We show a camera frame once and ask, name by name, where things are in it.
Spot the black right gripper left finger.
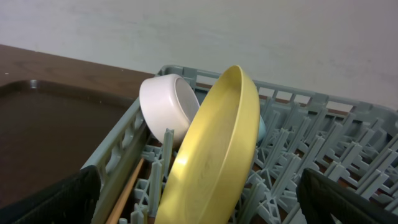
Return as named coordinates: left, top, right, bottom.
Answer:
left=1, top=165, right=101, bottom=223

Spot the pink shallow bowl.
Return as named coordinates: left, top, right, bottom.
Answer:
left=139, top=74, right=200, bottom=146

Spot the dark brown serving tray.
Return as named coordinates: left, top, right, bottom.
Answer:
left=1, top=80, right=134, bottom=207

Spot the light blue bowl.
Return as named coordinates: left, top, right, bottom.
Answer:
left=257, top=116, right=266, bottom=143

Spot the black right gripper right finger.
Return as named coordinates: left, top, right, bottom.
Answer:
left=296, top=168, right=397, bottom=224

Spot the grey plastic dishwasher rack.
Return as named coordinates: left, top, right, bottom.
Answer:
left=87, top=65, right=397, bottom=223

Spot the wooden chopstick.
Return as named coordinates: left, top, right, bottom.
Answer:
left=106, top=158, right=144, bottom=224

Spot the yellow round plate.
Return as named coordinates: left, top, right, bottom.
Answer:
left=155, top=65, right=260, bottom=224

